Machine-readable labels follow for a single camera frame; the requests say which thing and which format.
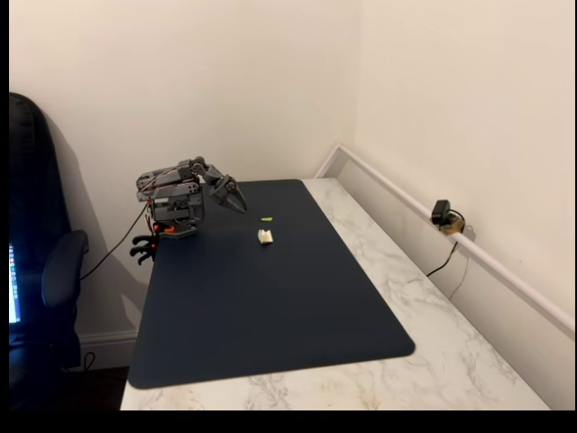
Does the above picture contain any dark navy desk mat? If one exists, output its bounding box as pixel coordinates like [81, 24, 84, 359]
[127, 179, 417, 391]

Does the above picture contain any black orange table clamp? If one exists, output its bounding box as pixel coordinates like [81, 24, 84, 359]
[129, 245, 159, 268]
[130, 225, 160, 249]

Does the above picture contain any black office chair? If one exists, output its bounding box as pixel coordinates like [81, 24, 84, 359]
[8, 92, 90, 411]

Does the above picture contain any white baseboard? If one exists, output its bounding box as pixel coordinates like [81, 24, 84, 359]
[78, 329, 139, 370]

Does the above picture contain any black webcam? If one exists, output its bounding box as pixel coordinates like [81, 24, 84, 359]
[430, 198, 453, 226]

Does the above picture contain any laptop with lit screen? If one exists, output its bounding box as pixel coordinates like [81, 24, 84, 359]
[8, 243, 23, 326]

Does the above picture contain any white ledge trim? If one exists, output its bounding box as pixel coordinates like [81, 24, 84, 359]
[313, 143, 577, 336]

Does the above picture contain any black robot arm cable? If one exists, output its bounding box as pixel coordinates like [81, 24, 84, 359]
[78, 203, 151, 281]

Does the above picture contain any tan webcam mount block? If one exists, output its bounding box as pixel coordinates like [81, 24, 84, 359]
[441, 217, 466, 237]

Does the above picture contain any black webcam cable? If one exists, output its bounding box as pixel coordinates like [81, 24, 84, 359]
[425, 208, 466, 278]

